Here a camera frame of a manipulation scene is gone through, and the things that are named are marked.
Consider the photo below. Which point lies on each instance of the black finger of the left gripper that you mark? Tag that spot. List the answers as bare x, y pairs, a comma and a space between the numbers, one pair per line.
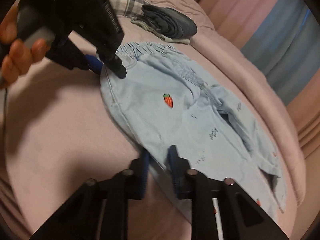
114, 63

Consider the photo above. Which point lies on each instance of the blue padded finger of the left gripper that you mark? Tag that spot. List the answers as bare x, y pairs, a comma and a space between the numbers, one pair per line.
95, 65

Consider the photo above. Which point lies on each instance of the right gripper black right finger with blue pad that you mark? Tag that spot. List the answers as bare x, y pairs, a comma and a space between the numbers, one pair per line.
241, 217

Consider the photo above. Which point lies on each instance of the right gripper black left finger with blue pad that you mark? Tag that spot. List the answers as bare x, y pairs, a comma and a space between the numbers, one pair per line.
99, 209

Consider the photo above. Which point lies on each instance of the light blue strawberry jeans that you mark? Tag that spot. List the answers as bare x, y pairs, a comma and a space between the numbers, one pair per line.
168, 99

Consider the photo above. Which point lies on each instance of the person's left hand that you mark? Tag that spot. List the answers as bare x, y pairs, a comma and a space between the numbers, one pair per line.
20, 58

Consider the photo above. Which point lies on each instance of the plaid pillow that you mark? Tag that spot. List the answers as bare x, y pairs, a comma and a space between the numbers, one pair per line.
128, 8

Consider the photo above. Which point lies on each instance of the folded dark denim jeans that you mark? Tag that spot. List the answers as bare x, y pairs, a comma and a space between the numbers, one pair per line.
169, 22

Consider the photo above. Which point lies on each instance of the folded pale green garment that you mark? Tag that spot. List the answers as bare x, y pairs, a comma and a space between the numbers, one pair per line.
145, 27

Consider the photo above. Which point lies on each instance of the pink bed sheet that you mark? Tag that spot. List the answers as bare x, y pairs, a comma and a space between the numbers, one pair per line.
58, 134

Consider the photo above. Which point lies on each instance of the pink duvet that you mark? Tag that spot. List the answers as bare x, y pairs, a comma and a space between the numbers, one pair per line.
252, 83

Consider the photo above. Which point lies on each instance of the pink curtain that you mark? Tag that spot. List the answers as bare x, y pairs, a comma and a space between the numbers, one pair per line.
237, 20

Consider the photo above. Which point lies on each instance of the blue curtain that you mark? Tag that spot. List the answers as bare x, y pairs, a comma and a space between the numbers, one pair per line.
285, 48

